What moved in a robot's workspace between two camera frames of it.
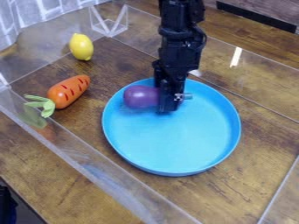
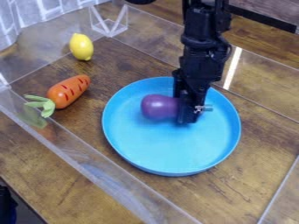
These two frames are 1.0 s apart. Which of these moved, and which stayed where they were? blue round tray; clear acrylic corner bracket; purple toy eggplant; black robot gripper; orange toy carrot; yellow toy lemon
Moved: black robot gripper; purple toy eggplant
Stayed: blue round tray; clear acrylic corner bracket; yellow toy lemon; orange toy carrot
